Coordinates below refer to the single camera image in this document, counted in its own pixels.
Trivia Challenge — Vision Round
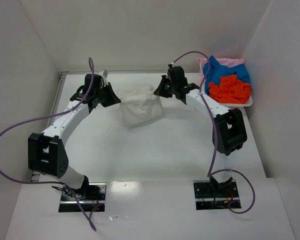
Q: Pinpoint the white t shirt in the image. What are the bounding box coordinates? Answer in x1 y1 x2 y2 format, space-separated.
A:
117 84 164 128

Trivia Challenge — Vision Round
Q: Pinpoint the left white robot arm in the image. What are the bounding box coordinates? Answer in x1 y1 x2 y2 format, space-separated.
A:
28 70 121 198

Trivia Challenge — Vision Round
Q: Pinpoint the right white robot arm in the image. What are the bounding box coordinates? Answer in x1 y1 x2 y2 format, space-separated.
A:
154 64 248 196

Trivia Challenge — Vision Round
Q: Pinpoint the blue t shirt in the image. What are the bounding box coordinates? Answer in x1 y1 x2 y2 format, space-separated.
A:
201 55 251 89

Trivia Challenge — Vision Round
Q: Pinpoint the orange t shirt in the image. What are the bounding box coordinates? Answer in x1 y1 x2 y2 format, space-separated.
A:
208 74 252 104

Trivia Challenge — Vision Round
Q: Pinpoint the pink plastic basket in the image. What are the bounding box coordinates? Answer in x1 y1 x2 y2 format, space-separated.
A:
198 58 253 108

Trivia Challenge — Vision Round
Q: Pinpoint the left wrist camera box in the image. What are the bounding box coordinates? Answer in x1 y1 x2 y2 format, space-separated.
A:
98 69 109 78

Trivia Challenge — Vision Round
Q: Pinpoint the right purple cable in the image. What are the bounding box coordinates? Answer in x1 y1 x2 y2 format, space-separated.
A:
171 51 256 215

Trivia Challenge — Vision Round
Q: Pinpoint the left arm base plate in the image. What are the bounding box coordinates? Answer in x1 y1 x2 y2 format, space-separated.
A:
58 183 107 213

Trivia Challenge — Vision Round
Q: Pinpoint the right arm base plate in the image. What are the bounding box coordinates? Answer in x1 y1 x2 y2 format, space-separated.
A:
193 180 241 210

